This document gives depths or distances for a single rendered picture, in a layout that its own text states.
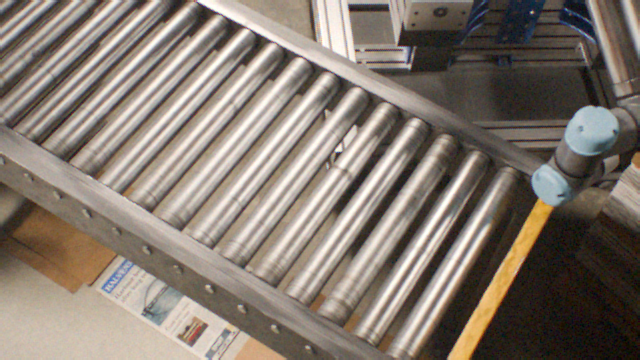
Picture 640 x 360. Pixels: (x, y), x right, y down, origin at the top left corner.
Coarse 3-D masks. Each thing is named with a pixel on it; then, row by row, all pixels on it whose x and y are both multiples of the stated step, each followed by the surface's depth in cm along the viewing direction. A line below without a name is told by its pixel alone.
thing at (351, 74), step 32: (192, 0) 184; (224, 0) 185; (192, 32) 192; (256, 32) 181; (288, 32) 181; (288, 64) 182; (320, 64) 177; (352, 64) 178; (384, 96) 174; (416, 96) 175; (448, 128) 171; (480, 128) 171; (512, 160) 168; (544, 160) 169
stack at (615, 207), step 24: (624, 192) 201; (624, 216) 205; (600, 240) 217; (600, 264) 222; (624, 264) 215; (552, 288) 243; (576, 288) 234; (624, 288) 220; (576, 312) 240; (600, 312) 231; (600, 336) 237
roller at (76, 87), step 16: (160, 0) 183; (176, 0) 186; (144, 16) 181; (160, 16) 183; (128, 32) 178; (144, 32) 180; (112, 48) 175; (128, 48) 178; (96, 64) 173; (112, 64) 175; (64, 80) 170; (80, 80) 170; (96, 80) 173; (48, 96) 168; (64, 96) 168; (80, 96) 170; (32, 112) 166; (48, 112) 166; (64, 112) 168; (16, 128) 163; (32, 128) 164; (48, 128) 166
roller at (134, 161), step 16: (240, 32) 180; (224, 48) 178; (240, 48) 178; (256, 48) 182; (208, 64) 175; (224, 64) 176; (240, 64) 179; (192, 80) 173; (208, 80) 173; (224, 80) 176; (192, 96) 170; (208, 96) 173; (176, 112) 168; (192, 112) 170; (160, 128) 166; (176, 128) 168; (144, 144) 163; (160, 144) 165; (128, 160) 161; (144, 160) 163; (112, 176) 159; (128, 176) 160
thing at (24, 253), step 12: (0, 240) 239; (12, 240) 240; (12, 252) 238; (24, 252) 238; (36, 252) 239; (36, 264) 237; (48, 264) 237; (48, 276) 235; (60, 276) 235; (72, 276) 236; (72, 288) 234
